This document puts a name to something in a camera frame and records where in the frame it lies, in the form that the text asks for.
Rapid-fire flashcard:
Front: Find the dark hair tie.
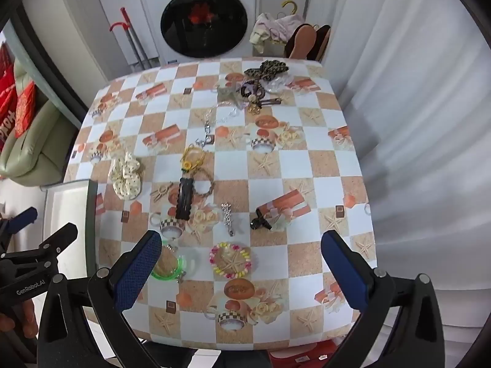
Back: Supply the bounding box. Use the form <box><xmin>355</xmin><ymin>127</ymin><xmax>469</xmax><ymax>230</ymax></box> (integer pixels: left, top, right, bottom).
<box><xmin>240</xmin><ymin>80</ymin><xmax>266</xmax><ymax>102</ymax></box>

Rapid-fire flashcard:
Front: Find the brown slipper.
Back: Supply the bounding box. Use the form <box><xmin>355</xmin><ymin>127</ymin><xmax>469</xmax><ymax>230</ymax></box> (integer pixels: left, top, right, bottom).
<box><xmin>312</xmin><ymin>24</ymin><xmax>332</xmax><ymax>62</ymax></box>
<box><xmin>284</xmin><ymin>23</ymin><xmax>318</xmax><ymax>60</ymax></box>

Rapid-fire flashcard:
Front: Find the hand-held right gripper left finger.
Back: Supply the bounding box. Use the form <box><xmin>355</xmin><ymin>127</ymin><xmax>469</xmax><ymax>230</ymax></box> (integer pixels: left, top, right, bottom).
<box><xmin>36</xmin><ymin>230</ymin><xmax>169</xmax><ymax>368</ymax></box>

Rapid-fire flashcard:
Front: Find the clear crystal bracelet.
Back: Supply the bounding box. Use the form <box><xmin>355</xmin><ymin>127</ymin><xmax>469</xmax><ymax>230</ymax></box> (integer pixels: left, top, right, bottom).
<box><xmin>215</xmin><ymin>102</ymin><xmax>244</xmax><ymax>123</ymax></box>

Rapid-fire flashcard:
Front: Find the white curtain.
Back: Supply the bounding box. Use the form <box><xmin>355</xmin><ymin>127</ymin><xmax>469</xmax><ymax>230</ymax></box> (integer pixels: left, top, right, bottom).
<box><xmin>307</xmin><ymin>0</ymin><xmax>491</xmax><ymax>315</ymax></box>

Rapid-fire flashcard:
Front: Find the clear plastic bag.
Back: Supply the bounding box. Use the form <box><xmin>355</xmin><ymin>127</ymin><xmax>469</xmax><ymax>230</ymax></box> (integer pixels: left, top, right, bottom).
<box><xmin>265</xmin><ymin>73</ymin><xmax>294</xmax><ymax>93</ymax></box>

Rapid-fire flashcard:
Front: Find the red handled mop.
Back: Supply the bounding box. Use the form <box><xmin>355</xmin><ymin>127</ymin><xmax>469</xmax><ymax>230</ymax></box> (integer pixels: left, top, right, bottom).
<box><xmin>119</xmin><ymin>7</ymin><xmax>154</xmax><ymax>70</ymax></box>

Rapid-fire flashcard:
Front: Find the dark door frame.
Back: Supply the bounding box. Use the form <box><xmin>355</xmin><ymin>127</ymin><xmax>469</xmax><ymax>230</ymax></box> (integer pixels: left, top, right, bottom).
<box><xmin>0</xmin><ymin>0</ymin><xmax>93</xmax><ymax>131</ymax></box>

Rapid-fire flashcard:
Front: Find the small black hair clip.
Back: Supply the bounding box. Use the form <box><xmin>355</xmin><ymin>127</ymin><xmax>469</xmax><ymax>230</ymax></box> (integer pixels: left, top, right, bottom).
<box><xmin>249</xmin><ymin>209</ymin><xmax>274</xmax><ymax>231</ymax></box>

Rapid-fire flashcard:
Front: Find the leopard bow scrunchie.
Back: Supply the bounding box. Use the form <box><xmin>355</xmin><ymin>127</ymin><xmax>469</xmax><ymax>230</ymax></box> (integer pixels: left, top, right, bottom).
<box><xmin>243</xmin><ymin>59</ymin><xmax>290</xmax><ymax>83</ymax></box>

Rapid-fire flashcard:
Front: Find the white glass tray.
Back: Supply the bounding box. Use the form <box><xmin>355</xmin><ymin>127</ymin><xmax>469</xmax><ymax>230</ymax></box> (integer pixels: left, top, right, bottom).
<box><xmin>40</xmin><ymin>178</ymin><xmax>99</xmax><ymax>288</ymax></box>

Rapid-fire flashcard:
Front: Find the yellow flower bracelet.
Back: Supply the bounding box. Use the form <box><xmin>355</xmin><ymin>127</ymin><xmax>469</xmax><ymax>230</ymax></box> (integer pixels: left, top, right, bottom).
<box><xmin>180</xmin><ymin>144</ymin><xmax>208</xmax><ymax>173</ymax></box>

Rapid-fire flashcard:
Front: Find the red box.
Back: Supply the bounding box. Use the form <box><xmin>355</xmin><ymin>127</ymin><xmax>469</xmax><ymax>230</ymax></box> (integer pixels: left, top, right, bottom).
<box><xmin>269</xmin><ymin>347</ymin><xmax>338</xmax><ymax>368</ymax></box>

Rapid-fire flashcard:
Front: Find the green bangle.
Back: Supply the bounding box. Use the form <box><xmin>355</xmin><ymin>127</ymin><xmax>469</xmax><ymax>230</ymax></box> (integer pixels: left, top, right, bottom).
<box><xmin>150</xmin><ymin>245</ymin><xmax>185</xmax><ymax>281</ymax></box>

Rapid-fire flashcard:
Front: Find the brown beaded bracelet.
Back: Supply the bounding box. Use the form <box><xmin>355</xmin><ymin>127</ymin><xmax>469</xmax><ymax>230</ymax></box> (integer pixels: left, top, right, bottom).
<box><xmin>192</xmin><ymin>169</ymin><xmax>215</xmax><ymax>200</ymax></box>

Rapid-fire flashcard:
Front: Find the red printed cushion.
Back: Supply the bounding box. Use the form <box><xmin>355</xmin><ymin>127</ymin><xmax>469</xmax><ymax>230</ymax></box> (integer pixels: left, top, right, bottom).
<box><xmin>14</xmin><ymin>82</ymin><xmax>39</xmax><ymax>139</ymax></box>
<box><xmin>0</xmin><ymin>42</ymin><xmax>18</xmax><ymax>150</ymax></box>

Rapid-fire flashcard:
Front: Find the checkered orange tablecloth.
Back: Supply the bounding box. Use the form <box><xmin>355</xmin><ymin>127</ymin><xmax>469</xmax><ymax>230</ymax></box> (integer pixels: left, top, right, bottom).
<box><xmin>63</xmin><ymin>57</ymin><xmax>378</xmax><ymax>353</ymax></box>

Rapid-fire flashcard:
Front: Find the red hooked pole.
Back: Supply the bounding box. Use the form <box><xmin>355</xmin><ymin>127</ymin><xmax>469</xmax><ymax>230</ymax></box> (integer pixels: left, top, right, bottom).
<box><xmin>108</xmin><ymin>22</ymin><xmax>144</xmax><ymax>71</ymax></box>

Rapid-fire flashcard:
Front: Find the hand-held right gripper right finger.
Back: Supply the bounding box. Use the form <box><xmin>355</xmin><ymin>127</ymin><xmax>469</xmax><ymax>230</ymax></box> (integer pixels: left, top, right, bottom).
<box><xmin>321</xmin><ymin>231</ymin><xmax>449</xmax><ymax>368</ymax></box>

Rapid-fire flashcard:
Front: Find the pale green sofa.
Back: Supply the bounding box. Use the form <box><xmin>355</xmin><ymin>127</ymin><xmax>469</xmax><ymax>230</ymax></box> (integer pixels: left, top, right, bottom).
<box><xmin>0</xmin><ymin>57</ymin><xmax>83</xmax><ymax>186</ymax></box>

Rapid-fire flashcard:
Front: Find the pile of pale clothes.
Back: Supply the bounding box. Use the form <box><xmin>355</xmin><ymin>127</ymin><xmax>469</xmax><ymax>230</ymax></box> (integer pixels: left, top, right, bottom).
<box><xmin>249</xmin><ymin>12</ymin><xmax>307</xmax><ymax>56</ymax></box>

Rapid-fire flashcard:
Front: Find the grey star hair clip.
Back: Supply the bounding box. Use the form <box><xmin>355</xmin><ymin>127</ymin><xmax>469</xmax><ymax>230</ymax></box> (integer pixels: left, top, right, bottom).
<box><xmin>217</xmin><ymin>84</ymin><xmax>242</xmax><ymax>104</ymax></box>

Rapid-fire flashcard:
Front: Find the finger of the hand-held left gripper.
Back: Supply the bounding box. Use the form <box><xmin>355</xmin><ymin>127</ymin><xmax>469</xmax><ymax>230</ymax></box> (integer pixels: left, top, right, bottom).
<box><xmin>0</xmin><ymin>222</ymin><xmax>79</xmax><ymax>263</ymax></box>
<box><xmin>0</xmin><ymin>206</ymin><xmax>39</xmax><ymax>247</ymax></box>

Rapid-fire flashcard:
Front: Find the clear pale bangle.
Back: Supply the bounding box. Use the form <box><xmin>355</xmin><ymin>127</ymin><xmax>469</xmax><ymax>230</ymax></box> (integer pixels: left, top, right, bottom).
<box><xmin>174</xmin><ymin>247</ymin><xmax>202</xmax><ymax>277</ymax></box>

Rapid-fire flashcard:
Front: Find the person's left hand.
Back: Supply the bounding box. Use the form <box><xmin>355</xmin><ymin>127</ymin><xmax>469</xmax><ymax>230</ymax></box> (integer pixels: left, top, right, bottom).
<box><xmin>0</xmin><ymin>302</ymin><xmax>40</xmax><ymax>341</ymax></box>

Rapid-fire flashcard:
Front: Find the colourful bead bracelet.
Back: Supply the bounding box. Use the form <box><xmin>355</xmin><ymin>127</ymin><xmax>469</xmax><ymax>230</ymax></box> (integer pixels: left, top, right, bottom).
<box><xmin>209</xmin><ymin>241</ymin><xmax>253</xmax><ymax>280</ymax></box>

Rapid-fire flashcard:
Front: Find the black long hair clip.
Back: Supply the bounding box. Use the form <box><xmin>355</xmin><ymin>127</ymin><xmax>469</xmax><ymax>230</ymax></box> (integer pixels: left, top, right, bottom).
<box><xmin>177</xmin><ymin>177</ymin><xmax>194</xmax><ymax>221</ymax></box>

